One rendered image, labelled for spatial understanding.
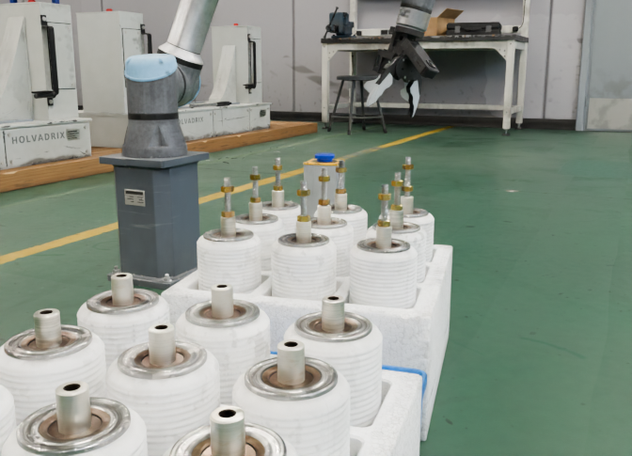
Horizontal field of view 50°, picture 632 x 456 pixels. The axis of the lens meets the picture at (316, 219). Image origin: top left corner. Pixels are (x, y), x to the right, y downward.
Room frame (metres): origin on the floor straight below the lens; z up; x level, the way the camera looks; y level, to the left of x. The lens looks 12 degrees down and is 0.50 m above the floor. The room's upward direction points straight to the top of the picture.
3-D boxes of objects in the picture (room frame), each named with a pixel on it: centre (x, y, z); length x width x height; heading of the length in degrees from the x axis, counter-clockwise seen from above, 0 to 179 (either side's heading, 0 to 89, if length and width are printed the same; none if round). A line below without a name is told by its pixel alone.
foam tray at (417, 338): (1.08, -0.01, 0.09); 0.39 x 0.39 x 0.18; 75
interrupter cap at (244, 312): (0.66, 0.10, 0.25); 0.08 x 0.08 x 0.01
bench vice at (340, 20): (5.86, -0.20, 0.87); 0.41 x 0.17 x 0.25; 155
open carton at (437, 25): (5.94, -1.00, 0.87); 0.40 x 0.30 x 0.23; 51
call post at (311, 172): (1.38, -0.02, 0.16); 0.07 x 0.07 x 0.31; 75
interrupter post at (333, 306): (0.62, -0.02, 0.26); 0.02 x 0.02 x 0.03
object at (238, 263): (0.99, 0.13, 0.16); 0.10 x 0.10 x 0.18
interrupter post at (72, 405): (0.43, 0.17, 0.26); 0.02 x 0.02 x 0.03
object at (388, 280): (0.93, -0.10, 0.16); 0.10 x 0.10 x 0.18
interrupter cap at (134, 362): (0.55, 0.13, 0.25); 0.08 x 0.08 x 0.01
